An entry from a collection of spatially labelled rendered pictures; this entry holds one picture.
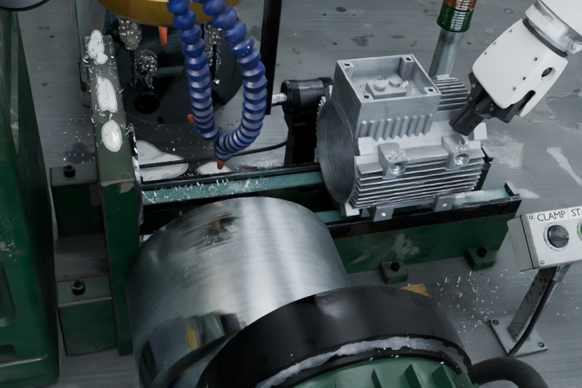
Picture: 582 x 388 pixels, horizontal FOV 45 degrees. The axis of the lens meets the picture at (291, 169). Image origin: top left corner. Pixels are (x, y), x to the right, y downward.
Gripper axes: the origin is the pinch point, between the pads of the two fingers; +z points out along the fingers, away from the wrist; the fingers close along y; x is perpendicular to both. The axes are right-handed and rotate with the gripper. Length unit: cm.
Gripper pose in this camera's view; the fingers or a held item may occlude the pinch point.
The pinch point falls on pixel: (466, 119)
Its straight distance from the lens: 104.0
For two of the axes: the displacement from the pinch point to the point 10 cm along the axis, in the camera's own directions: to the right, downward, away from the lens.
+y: -2.7, -6.7, 6.9
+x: -7.8, -2.7, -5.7
